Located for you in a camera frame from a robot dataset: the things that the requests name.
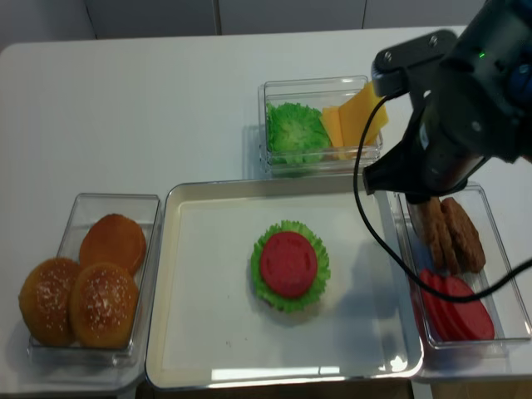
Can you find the brown meat patty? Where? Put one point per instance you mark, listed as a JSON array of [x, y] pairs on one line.
[[448, 255], [464, 235], [430, 233]]

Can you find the sesame bun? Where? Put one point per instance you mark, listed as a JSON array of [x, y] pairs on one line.
[[102, 306], [44, 301]]

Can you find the front red tomato slice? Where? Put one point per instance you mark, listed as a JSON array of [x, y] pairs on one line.
[[467, 321]]

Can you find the green lettuce in container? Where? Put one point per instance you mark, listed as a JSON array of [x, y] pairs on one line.
[[295, 134]]

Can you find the left sesame bun top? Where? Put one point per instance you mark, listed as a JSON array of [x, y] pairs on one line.
[[44, 301]]

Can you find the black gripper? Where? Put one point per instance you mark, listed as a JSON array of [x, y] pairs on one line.
[[427, 162]]

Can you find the front brown meat patty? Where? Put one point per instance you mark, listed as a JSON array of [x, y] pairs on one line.
[[464, 235]]

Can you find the clear patty tomato container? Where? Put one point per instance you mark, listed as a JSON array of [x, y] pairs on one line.
[[505, 307]]

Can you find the right sesame bun top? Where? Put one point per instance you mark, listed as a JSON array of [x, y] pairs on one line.
[[102, 306]]

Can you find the green lettuce on tray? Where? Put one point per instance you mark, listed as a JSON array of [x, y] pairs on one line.
[[312, 296]]

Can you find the front yellow cheese slice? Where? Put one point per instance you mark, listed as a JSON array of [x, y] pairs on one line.
[[354, 115]]

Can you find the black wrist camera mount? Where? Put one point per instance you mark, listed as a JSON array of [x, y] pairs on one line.
[[412, 64]]

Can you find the clear lettuce cheese container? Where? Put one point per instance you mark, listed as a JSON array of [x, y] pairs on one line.
[[316, 93]]

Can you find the white metal tray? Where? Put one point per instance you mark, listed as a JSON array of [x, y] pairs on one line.
[[209, 328]]

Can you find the back orange cheese slice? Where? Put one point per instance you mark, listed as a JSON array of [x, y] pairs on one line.
[[331, 122]]

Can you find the red tomato slice on tray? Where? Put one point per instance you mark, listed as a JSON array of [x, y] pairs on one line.
[[288, 264]]

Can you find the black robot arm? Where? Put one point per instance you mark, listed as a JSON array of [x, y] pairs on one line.
[[471, 102]]

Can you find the middle red tomato slice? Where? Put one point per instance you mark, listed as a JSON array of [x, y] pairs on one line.
[[444, 325]]

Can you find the clear bun container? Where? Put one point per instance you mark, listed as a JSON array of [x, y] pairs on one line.
[[88, 209]]

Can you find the orange bun bottom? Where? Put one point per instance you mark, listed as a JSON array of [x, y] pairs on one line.
[[114, 239]]

